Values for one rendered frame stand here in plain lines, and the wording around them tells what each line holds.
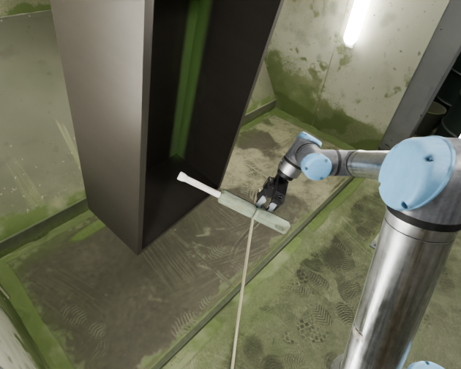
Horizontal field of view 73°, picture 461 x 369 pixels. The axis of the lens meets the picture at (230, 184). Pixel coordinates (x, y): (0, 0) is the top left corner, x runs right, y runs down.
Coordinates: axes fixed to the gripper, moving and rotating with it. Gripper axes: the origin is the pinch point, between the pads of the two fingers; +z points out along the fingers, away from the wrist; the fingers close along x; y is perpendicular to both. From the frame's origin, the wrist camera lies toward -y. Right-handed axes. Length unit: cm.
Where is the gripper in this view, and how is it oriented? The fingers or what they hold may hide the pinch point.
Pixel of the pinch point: (260, 213)
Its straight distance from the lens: 129.2
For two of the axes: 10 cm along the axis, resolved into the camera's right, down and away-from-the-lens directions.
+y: 0.4, -4.4, 9.0
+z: -4.9, 7.8, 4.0
